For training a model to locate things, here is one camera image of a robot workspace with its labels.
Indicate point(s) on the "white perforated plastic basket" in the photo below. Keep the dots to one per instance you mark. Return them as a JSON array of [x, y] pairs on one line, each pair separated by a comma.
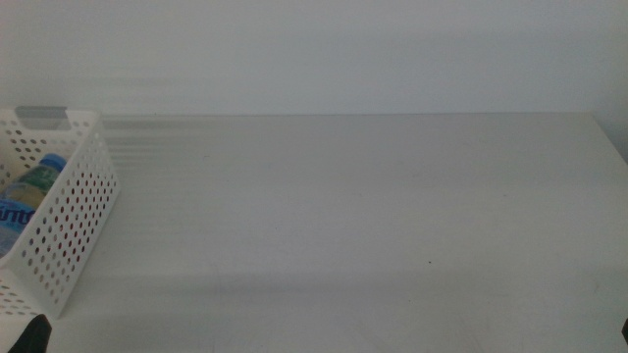
[[81, 117]]

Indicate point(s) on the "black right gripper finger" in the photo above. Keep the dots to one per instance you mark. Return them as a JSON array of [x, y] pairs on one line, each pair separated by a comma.
[[625, 331]]

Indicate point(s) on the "water bottle with blue label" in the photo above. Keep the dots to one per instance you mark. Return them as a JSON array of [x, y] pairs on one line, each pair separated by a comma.
[[19, 216]]

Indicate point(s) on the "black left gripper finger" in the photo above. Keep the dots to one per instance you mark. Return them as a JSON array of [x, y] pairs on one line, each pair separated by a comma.
[[32, 336]]

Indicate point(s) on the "clear bottle with yellow liquid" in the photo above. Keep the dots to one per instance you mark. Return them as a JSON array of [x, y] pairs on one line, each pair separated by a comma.
[[27, 193]]

